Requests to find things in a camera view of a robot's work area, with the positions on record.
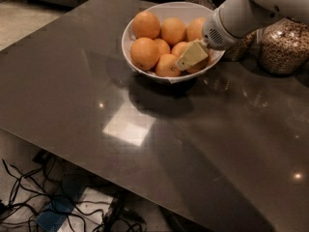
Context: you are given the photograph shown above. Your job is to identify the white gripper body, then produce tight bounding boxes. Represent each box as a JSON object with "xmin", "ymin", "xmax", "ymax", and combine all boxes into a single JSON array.
[{"xmin": 202, "ymin": 8, "xmax": 240, "ymax": 50}]

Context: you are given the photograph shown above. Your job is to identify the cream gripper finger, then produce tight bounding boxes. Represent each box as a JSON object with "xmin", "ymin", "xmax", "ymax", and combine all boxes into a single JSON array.
[{"xmin": 174, "ymin": 39, "xmax": 211, "ymax": 72}]

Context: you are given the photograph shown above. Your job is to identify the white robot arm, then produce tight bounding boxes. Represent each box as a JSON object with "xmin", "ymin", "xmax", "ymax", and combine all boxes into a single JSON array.
[{"xmin": 176, "ymin": 0, "xmax": 309, "ymax": 71}]

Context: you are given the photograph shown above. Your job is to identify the white bowl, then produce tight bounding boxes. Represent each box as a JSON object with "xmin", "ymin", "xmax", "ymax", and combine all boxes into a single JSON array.
[{"xmin": 122, "ymin": 2, "xmax": 224, "ymax": 84}]

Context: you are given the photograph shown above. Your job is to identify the orange centre right hidden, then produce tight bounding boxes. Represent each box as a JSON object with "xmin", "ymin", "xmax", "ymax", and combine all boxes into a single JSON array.
[{"xmin": 171, "ymin": 42, "xmax": 187, "ymax": 57}]

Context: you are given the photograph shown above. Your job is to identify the glass jar of nuts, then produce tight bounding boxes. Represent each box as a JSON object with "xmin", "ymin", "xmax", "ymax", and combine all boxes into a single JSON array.
[{"xmin": 223, "ymin": 32, "xmax": 257, "ymax": 62}]

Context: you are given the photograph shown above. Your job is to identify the orange centre small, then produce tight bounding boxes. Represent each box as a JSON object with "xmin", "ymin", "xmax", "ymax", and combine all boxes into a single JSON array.
[{"xmin": 154, "ymin": 39, "xmax": 171, "ymax": 55}]

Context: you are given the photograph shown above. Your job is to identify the glass jar of grains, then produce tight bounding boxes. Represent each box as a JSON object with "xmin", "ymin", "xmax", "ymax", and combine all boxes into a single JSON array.
[{"xmin": 258, "ymin": 17, "xmax": 309, "ymax": 76}]

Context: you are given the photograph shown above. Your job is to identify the white board on floor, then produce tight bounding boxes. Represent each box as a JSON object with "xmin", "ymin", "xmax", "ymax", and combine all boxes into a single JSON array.
[{"xmin": 57, "ymin": 188, "xmax": 113, "ymax": 232}]

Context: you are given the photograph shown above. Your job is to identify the blue mat on floor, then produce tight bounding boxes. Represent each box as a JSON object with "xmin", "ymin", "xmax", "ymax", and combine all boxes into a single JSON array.
[{"xmin": 36, "ymin": 180, "xmax": 85, "ymax": 232}]

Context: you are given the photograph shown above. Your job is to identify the black cables on floor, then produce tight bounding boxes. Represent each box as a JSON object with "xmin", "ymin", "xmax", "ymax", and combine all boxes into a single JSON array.
[{"xmin": 0, "ymin": 150, "xmax": 146, "ymax": 232}]

